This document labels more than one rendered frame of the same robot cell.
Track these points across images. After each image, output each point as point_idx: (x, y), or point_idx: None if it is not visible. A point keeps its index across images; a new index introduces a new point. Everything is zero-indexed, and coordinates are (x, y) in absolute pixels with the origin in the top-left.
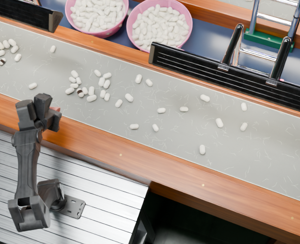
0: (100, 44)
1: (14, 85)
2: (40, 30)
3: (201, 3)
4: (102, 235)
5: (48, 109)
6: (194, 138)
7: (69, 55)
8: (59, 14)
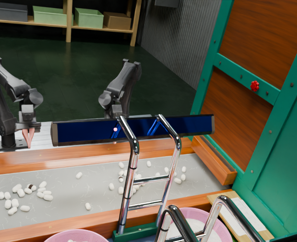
0: (38, 229)
1: (95, 171)
2: (112, 211)
3: None
4: None
5: (21, 114)
6: None
7: (68, 211)
8: (52, 137)
